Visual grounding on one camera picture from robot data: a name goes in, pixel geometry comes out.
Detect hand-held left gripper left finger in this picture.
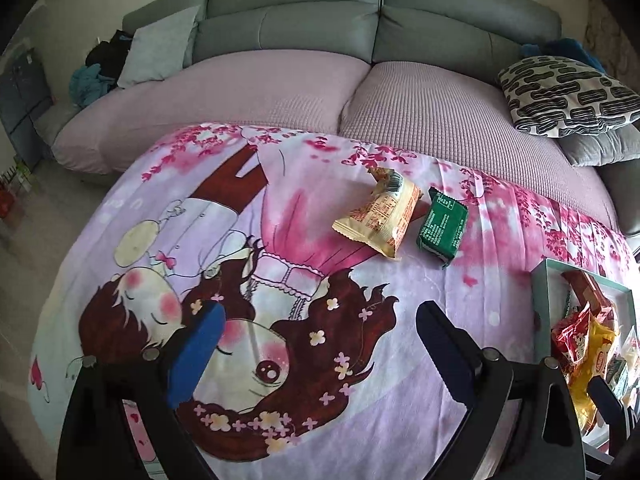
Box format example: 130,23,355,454
55,304,226,480

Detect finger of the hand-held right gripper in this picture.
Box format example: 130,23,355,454
587,376,632,461

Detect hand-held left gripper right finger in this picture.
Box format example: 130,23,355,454
416,301,587,480

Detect yellow snack packet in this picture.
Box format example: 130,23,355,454
567,320,620,433

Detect white snack packet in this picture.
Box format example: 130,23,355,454
605,355,632,404

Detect clear packet with cream bun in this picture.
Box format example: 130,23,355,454
617,327,640,376

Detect red cartoon snack packet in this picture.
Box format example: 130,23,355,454
550,305,601,378

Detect green edged cookie packet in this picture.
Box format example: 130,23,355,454
564,282,581,322

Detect teal shallow cardboard box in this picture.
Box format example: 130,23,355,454
531,258,640,463

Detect dark red box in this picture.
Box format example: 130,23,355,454
561,269,617,321

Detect small dark green snack packet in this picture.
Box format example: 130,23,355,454
416,187,470,270

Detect beige snack packet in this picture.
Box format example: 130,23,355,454
332,167,424,261

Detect printed pink cartoon blanket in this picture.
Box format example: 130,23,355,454
27,122,636,480

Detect red container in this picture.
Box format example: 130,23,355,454
0,182,17,219

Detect dark grey pillow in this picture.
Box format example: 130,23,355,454
557,122,640,168

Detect black and white patterned pillow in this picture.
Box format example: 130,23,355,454
497,56,640,139

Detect teal cloth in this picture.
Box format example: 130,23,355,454
69,64,119,110

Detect grey cabinet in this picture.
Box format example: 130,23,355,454
0,47,54,171

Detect light grey pillow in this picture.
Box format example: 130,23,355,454
116,6,201,90

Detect dark clothes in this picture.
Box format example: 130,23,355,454
85,30,134,86

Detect blue cloth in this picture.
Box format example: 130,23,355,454
520,37,607,74

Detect grey sofa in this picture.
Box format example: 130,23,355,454
35,0,640,238

